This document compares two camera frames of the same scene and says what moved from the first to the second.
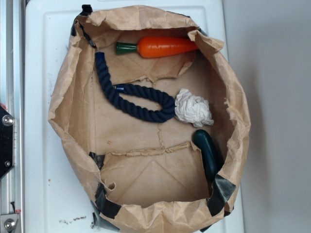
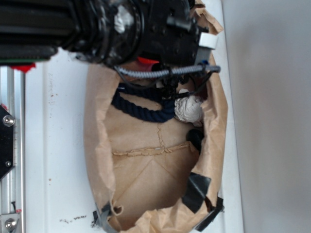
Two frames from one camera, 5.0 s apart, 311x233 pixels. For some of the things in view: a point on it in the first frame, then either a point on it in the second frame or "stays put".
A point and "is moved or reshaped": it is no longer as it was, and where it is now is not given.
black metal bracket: [7, 141] stays put
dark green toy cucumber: [202, 140] -> [195, 137]
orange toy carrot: [155, 46] is moved or reshaped
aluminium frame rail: [12, 97] stays put
